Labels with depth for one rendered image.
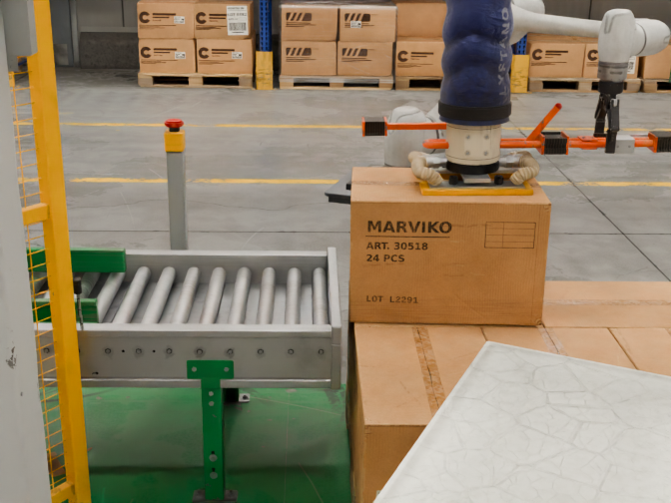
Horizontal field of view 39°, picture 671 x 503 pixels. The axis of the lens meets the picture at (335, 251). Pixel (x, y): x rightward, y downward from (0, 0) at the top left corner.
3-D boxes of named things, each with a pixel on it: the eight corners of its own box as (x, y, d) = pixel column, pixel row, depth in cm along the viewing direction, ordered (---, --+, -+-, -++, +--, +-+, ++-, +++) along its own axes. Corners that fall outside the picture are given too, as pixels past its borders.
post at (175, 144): (175, 380, 371) (163, 133, 337) (177, 372, 377) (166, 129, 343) (192, 380, 371) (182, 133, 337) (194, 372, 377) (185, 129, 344)
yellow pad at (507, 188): (421, 197, 286) (422, 181, 284) (419, 188, 295) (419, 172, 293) (533, 196, 285) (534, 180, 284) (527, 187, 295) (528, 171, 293)
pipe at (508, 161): (421, 183, 286) (421, 165, 284) (414, 163, 310) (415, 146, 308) (532, 183, 286) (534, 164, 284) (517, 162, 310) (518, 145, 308)
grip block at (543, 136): (541, 156, 291) (542, 137, 289) (535, 148, 300) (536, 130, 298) (568, 155, 291) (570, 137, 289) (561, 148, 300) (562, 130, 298)
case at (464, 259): (348, 322, 294) (350, 200, 280) (350, 275, 332) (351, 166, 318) (541, 325, 292) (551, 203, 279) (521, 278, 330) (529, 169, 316)
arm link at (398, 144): (374, 161, 372) (376, 106, 364) (409, 155, 382) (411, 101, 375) (401, 169, 360) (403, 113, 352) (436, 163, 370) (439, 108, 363)
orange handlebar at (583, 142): (388, 152, 292) (388, 141, 291) (383, 131, 321) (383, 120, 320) (685, 149, 292) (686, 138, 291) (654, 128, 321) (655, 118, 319)
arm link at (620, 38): (617, 64, 280) (644, 61, 288) (623, 11, 275) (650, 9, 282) (588, 60, 288) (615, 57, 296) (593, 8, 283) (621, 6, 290)
